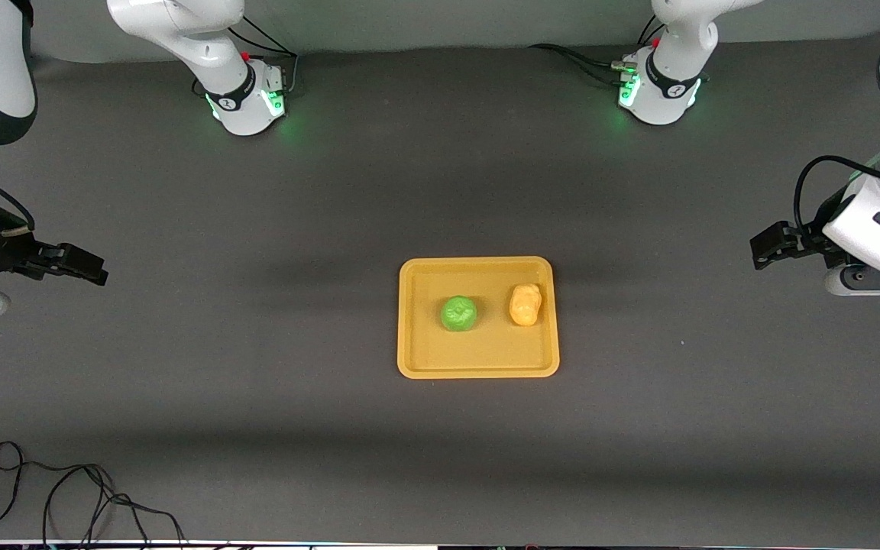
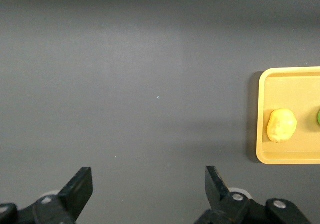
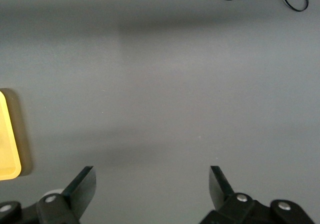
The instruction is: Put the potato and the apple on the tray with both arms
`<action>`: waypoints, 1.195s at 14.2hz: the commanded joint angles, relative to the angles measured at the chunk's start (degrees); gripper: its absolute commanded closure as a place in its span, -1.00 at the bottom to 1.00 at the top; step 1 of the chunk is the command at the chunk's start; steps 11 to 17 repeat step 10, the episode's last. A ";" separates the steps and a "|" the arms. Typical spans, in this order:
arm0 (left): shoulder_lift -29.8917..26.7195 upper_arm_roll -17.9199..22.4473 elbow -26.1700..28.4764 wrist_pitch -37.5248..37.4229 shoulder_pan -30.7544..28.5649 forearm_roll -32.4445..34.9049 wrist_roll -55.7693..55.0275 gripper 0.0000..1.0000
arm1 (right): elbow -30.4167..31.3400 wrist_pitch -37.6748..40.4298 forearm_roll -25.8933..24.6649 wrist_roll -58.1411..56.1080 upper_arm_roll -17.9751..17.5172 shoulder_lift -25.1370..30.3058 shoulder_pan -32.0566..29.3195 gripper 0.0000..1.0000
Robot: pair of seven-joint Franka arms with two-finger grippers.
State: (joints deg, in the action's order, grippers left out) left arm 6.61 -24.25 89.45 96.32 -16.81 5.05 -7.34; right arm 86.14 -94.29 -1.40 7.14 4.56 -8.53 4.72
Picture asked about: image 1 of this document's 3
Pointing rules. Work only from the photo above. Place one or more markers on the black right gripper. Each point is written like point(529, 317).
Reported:
point(6, 253)

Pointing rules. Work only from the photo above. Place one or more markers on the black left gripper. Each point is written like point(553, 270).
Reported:
point(805, 241)

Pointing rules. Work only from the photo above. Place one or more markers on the yellow potato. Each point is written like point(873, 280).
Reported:
point(525, 304)

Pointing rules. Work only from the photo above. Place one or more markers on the green apple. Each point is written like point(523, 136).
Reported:
point(458, 314)

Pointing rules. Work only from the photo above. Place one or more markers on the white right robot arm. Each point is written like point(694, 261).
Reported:
point(211, 46)

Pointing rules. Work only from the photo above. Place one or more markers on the yellow plastic tray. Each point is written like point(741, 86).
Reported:
point(478, 355)

